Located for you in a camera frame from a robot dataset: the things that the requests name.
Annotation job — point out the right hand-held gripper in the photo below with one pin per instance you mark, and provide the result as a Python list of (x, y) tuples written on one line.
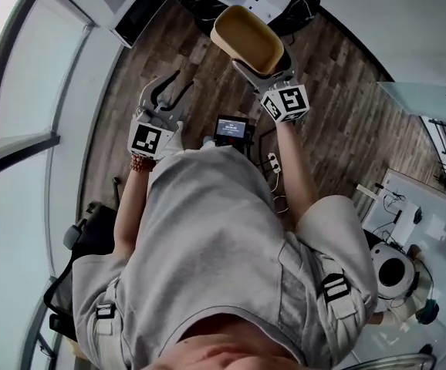
[(286, 102)]

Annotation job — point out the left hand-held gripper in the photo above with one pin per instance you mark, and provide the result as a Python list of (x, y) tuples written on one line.
[(144, 139)]

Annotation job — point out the tan food container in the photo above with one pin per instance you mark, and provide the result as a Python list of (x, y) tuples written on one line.
[(246, 37)]

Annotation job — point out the person's left forearm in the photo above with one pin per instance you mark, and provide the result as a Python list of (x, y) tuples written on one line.
[(130, 210)]

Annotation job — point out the person's right forearm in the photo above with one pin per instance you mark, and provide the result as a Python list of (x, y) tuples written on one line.
[(294, 168)]

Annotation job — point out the white power strip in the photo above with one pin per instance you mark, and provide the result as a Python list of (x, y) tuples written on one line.
[(274, 163)]

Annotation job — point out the glass table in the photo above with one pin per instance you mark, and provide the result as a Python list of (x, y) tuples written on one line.
[(419, 96)]

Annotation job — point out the grey shirt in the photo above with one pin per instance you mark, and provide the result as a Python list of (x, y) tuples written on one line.
[(215, 245)]

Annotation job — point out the black office chair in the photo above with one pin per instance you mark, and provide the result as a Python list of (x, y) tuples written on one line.
[(92, 237)]

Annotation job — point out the black harness buckle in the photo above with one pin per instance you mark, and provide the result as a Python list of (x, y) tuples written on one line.
[(105, 310), (336, 288)]

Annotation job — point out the white round appliance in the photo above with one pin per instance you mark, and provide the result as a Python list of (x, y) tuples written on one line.
[(392, 270)]

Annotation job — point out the person's face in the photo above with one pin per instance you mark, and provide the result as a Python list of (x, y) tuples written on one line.
[(230, 345)]

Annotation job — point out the white desk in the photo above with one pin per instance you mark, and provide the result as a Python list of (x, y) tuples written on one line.
[(439, 337)]

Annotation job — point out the black window frame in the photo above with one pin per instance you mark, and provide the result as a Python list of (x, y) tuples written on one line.
[(18, 149)]

